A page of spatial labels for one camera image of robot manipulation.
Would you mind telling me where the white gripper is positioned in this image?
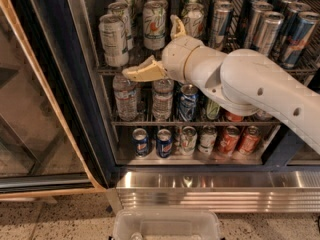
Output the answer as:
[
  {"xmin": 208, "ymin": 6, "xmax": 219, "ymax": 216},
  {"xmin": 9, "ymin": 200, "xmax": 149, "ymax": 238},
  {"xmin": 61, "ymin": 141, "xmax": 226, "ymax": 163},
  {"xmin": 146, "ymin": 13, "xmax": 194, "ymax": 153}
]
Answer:
[{"xmin": 122, "ymin": 15, "xmax": 203, "ymax": 83}]

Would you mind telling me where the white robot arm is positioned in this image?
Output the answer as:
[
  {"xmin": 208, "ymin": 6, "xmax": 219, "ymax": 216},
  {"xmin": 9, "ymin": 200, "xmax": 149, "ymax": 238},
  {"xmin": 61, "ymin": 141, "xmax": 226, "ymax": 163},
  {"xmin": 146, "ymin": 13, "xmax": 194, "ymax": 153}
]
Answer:
[{"xmin": 122, "ymin": 15, "xmax": 320, "ymax": 153}]

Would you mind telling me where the blue Pepsi can middle shelf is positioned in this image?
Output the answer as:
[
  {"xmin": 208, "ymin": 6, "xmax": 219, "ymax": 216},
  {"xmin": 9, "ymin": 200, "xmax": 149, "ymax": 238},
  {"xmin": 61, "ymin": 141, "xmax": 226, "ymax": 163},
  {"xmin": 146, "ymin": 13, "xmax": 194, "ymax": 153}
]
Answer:
[{"xmin": 178, "ymin": 84, "xmax": 198, "ymax": 122}]

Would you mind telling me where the silver slim energy can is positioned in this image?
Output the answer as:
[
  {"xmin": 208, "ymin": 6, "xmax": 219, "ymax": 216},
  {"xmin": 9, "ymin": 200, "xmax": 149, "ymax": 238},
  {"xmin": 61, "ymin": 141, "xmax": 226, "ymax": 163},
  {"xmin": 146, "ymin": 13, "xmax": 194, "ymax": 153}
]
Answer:
[{"xmin": 209, "ymin": 1, "xmax": 233, "ymax": 51}]

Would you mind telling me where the green can middle shelf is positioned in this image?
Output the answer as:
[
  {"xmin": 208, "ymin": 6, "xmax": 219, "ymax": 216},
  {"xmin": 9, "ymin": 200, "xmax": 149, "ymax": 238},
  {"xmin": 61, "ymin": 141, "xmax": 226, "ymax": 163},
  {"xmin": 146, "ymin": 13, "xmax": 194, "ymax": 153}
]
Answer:
[{"xmin": 205, "ymin": 99, "xmax": 220, "ymax": 120}]

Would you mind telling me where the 7up can bottom shelf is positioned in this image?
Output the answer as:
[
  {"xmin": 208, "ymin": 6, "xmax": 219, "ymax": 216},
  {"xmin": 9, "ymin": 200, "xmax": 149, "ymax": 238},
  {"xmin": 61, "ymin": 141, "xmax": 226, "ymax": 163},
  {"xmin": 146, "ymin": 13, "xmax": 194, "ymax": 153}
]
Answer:
[{"xmin": 180, "ymin": 126, "xmax": 197, "ymax": 155}]

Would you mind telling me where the red Coca-Cola can middle shelf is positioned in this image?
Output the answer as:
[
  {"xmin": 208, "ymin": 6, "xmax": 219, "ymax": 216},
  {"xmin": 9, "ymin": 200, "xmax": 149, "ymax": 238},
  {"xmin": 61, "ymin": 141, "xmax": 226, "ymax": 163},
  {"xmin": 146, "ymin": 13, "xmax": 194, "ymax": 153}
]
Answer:
[{"xmin": 225, "ymin": 111, "xmax": 244, "ymax": 122}]

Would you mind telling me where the left Pepsi can bottom shelf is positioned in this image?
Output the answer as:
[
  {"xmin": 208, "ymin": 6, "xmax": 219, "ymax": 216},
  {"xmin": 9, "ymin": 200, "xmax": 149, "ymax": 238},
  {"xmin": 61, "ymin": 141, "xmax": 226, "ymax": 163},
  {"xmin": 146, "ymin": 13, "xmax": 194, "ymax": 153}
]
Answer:
[{"xmin": 132, "ymin": 128, "xmax": 149, "ymax": 157}]

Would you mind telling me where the white can bottom shelf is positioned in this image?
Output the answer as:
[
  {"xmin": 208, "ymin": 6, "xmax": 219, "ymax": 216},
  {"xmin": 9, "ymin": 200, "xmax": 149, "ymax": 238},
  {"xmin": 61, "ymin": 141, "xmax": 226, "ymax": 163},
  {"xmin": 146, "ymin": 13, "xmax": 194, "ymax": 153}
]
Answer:
[{"xmin": 198, "ymin": 125, "xmax": 217, "ymax": 155}]

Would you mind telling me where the front silver Red Bull can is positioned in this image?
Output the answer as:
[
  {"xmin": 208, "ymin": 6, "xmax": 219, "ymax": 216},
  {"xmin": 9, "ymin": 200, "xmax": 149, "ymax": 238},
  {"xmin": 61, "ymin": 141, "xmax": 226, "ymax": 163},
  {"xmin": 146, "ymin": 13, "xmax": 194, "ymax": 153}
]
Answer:
[{"xmin": 251, "ymin": 11, "xmax": 284, "ymax": 56}]

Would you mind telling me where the left Coke can bottom shelf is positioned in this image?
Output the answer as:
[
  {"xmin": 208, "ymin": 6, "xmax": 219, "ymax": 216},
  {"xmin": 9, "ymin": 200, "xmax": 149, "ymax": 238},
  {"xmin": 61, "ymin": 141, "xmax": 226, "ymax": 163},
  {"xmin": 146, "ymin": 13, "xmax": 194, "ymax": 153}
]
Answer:
[{"xmin": 218, "ymin": 126, "xmax": 240, "ymax": 156}]

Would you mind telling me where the coke can shelf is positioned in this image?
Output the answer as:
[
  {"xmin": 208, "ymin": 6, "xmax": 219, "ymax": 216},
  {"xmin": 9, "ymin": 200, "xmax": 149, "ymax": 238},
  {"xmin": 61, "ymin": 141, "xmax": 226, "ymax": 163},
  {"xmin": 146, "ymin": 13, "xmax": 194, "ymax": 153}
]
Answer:
[
  {"xmin": 237, "ymin": 126, "xmax": 261, "ymax": 155},
  {"xmin": 218, "ymin": 126, "xmax": 240, "ymax": 156}
]

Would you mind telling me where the white labelled bottle middle shelf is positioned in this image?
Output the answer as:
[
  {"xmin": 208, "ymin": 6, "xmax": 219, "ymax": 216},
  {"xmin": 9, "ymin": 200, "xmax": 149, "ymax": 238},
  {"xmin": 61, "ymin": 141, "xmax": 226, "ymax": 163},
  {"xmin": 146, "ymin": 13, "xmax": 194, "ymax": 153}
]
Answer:
[{"xmin": 254, "ymin": 110, "xmax": 273, "ymax": 121}]

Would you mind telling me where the right Coke can bottom shelf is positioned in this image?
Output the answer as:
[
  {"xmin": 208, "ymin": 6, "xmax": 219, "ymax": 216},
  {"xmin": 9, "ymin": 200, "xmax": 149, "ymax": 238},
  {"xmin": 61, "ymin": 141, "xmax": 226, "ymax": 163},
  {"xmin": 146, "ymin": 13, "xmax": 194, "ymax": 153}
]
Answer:
[{"xmin": 237, "ymin": 126, "xmax": 261, "ymax": 155}]

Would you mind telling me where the open glass fridge door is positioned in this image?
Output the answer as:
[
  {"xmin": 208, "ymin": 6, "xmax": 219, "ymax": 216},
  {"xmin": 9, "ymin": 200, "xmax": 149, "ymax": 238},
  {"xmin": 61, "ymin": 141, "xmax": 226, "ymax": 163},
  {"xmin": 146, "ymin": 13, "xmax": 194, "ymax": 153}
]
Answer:
[{"xmin": 0, "ymin": 0, "xmax": 108, "ymax": 202}]

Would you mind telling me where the blue Red Bull can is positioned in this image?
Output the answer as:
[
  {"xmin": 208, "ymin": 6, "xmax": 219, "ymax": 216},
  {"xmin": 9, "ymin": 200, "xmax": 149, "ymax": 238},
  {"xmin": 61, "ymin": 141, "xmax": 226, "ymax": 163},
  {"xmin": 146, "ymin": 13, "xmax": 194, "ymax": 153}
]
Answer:
[{"xmin": 278, "ymin": 11, "xmax": 320, "ymax": 69}]

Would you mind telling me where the right water bottle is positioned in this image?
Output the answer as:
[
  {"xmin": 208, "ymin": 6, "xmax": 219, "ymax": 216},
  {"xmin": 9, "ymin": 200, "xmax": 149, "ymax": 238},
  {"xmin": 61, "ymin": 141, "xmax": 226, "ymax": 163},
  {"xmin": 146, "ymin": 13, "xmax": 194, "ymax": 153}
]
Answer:
[{"xmin": 152, "ymin": 79, "xmax": 174, "ymax": 121}]

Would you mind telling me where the water bottle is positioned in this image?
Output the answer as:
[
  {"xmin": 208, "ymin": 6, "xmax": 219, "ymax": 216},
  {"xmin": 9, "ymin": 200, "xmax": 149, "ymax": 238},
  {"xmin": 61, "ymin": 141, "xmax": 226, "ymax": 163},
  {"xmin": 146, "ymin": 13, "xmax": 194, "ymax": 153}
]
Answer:
[
  {"xmin": 152, "ymin": 79, "xmax": 174, "ymax": 121},
  {"xmin": 113, "ymin": 74, "xmax": 137, "ymax": 121}
]

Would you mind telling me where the left water bottle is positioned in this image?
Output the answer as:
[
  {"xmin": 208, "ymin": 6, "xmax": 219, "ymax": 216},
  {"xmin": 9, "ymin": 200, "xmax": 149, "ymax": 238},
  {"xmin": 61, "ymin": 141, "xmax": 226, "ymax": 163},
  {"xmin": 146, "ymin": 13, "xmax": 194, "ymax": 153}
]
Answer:
[{"xmin": 113, "ymin": 74, "xmax": 137, "ymax": 121}]

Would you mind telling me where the clear plastic bin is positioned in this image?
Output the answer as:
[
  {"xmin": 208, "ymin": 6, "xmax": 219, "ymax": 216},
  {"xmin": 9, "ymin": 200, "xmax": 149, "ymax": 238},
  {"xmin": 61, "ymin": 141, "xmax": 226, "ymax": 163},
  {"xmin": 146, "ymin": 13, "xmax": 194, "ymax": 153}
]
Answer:
[{"xmin": 112, "ymin": 208, "xmax": 220, "ymax": 240}]

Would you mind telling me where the top wire shelf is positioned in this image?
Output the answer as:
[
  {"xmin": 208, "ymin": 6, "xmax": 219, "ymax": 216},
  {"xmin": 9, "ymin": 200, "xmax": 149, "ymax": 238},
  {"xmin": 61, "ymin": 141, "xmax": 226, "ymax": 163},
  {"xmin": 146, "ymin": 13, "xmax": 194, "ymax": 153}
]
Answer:
[{"xmin": 98, "ymin": 0, "xmax": 320, "ymax": 82}]

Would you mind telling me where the wire shelf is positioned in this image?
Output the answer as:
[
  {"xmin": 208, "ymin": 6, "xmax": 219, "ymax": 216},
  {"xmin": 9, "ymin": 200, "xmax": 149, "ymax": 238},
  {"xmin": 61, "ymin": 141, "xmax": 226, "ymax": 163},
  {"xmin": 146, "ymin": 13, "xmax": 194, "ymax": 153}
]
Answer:
[
  {"xmin": 98, "ymin": 0, "xmax": 320, "ymax": 82},
  {"xmin": 111, "ymin": 85, "xmax": 280, "ymax": 127}
]

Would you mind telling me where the middle wire shelf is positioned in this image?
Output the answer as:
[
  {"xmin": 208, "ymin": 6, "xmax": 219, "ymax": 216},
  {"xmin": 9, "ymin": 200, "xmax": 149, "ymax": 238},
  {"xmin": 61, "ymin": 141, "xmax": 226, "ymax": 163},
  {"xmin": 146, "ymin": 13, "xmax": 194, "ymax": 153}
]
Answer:
[{"xmin": 111, "ymin": 85, "xmax": 280, "ymax": 127}]

